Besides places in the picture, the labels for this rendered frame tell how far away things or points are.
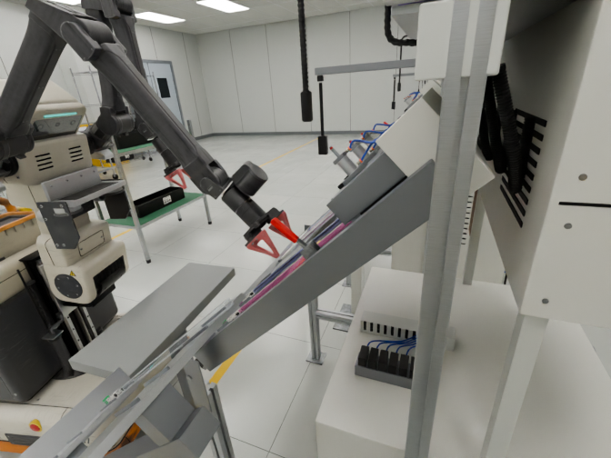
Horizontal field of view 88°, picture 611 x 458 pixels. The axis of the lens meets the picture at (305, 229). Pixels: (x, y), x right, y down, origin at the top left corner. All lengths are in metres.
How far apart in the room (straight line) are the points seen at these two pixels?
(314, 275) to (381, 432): 0.41
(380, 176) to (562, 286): 0.28
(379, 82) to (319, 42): 1.95
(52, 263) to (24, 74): 0.65
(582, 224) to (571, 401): 0.60
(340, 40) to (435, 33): 9.26
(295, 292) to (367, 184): 0.24
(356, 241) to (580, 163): 0.28
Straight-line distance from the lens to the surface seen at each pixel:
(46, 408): 1.67
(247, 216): 0.80
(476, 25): 0.40
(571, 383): 1.06
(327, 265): 0.53
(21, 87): 1.00
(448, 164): 0.40
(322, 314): 1.57
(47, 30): 0.91
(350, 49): 9.56
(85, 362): 1.23
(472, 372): 0.98
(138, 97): 0.83
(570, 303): 0.55
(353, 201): 0.52
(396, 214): 0.47
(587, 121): 0.46
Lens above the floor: 1.31
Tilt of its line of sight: 24 degrees down
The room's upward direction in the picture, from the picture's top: 4 degrees counter-clockwise
